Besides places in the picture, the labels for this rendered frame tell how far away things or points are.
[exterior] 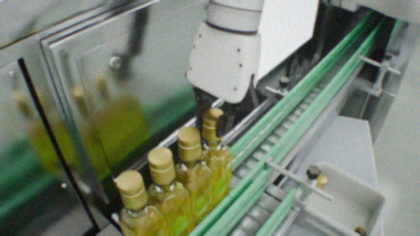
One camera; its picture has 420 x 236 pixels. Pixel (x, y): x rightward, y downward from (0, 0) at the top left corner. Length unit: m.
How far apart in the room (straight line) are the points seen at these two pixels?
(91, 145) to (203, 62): 0.22
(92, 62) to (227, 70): 0.19
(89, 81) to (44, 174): 0.18
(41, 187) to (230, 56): 0.37
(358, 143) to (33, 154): 0.97
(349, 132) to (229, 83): 0.79
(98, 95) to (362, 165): 0.84
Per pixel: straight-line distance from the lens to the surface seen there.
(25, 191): 0.56
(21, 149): 0.51
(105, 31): 0.45
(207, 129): 0.50
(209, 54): 0.45
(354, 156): 1.09
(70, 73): 0.44
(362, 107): 1.55
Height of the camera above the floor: 1.49
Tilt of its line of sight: 41 degrees down
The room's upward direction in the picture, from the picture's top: straight up
